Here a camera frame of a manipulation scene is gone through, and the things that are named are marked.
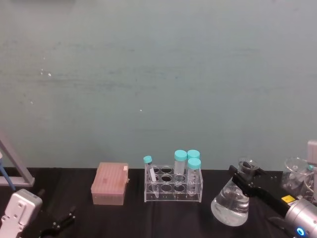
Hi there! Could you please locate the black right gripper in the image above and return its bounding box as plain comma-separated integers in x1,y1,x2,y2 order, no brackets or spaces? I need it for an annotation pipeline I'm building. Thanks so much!
228,161,302,220

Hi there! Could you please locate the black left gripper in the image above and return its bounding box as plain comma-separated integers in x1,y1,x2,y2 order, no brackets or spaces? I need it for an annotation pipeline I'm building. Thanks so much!
36,188,77,238

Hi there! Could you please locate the glass conical flask with liquid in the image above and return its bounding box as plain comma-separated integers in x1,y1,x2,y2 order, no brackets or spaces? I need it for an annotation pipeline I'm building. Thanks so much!
211,156,261,227

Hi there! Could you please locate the clear glass beaker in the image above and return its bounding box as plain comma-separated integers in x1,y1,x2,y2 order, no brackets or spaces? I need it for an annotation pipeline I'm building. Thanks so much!
280,157,317,200

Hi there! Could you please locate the wide tube with teal cap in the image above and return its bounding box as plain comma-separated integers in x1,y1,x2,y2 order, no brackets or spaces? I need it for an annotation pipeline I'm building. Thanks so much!
186,158,202,197
173,150,187,187
187,149,201,161

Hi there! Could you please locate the blue pipette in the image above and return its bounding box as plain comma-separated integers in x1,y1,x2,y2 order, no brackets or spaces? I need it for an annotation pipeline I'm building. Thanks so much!
0,152,16,191

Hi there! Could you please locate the pink pipette tip box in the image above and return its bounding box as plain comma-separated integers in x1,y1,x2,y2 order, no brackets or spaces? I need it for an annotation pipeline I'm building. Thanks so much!
90,162,131,206

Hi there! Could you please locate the clear acrylic tube rack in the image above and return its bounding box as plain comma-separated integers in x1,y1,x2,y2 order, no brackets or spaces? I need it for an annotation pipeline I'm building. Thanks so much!
144,164,204,204

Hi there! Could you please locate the slim tube with teal cap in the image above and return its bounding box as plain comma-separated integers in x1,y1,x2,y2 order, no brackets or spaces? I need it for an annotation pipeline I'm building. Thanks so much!
143,155,160,198

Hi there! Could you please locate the black table cloth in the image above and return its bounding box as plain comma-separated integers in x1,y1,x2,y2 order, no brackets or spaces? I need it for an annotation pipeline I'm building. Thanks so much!
0,167,317,238

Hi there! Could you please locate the grey metal stand frame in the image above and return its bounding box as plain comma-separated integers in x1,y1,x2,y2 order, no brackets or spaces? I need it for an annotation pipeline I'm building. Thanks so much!
0,128,35,188

